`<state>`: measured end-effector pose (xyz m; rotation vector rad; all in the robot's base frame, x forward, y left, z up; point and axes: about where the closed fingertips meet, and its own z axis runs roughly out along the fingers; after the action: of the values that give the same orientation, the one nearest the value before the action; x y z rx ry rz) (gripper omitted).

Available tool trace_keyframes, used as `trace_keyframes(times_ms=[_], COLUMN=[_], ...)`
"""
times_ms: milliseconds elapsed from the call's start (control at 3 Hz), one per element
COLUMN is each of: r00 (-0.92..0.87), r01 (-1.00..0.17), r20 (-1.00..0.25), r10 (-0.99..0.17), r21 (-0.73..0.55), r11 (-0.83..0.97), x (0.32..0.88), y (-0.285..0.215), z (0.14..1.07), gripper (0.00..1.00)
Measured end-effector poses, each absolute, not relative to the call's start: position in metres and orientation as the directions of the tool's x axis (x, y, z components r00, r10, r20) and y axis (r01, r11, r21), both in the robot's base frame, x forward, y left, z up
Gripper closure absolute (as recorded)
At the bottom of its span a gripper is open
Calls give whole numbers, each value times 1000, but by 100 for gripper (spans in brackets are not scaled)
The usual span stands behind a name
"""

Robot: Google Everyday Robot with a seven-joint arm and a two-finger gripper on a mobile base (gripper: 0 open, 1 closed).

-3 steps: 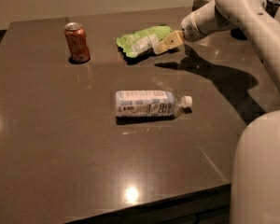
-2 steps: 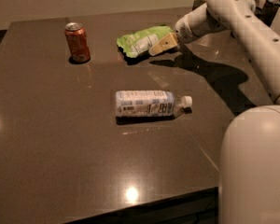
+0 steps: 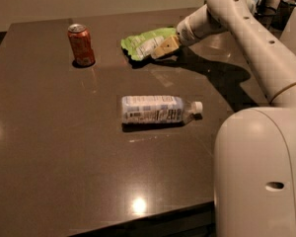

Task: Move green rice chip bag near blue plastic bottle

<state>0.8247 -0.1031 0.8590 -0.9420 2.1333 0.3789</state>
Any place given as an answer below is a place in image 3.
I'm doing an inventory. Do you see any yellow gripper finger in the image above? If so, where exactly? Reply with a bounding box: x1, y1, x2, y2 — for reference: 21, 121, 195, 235
151, 36, 181, 59

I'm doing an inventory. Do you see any black cup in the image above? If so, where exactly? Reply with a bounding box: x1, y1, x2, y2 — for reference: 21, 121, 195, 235
255, 6, 281, 30

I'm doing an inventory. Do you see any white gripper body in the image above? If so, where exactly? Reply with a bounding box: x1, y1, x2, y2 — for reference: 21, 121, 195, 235
176, 5, 226, 46

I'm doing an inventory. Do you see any green rice chip bag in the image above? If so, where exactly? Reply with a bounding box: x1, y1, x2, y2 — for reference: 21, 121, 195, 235
120, 28, 176, 61

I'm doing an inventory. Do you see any orange soda can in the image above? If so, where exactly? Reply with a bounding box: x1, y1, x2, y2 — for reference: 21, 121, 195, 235
67, 24, 96, 67

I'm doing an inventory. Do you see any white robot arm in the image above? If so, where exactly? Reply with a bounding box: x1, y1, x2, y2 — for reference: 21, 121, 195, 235
177, 0, 296, 237

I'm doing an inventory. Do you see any blue label plastic bottle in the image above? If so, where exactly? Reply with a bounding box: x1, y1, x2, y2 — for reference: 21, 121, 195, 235
121, 95, 203, 124

